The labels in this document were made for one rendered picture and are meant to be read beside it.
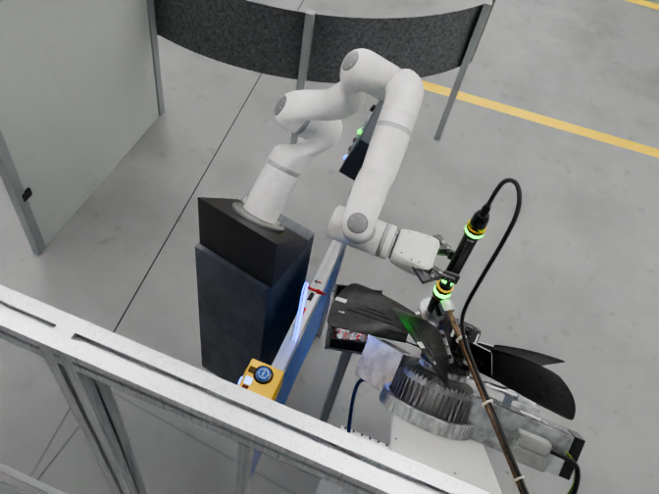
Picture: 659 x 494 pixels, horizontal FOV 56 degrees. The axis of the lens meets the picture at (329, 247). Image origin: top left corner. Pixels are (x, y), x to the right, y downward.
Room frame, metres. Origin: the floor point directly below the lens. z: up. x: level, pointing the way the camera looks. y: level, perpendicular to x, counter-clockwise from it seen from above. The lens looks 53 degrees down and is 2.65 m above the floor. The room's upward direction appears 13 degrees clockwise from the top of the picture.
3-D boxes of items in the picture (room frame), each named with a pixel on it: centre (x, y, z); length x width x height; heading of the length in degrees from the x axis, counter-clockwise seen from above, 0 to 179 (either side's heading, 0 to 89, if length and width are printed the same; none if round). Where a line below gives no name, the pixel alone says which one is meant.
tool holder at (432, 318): (0.89, -0.31, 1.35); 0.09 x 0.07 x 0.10; 25
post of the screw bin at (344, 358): (1.04, -0.15, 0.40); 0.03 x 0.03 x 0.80; 5
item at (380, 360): (0.88, -0.25, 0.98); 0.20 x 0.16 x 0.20; 170
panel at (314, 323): (1.07, 0.03, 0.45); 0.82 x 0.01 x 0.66; 170
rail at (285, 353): (1.07, 0.03, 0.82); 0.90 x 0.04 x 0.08; 170
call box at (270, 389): (0.68, 0.11, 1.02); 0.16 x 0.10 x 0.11; 170
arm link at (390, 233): (0.93, -0.13, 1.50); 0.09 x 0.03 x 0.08; 170
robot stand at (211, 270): (1.27, 0.25, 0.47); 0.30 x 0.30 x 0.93; 70
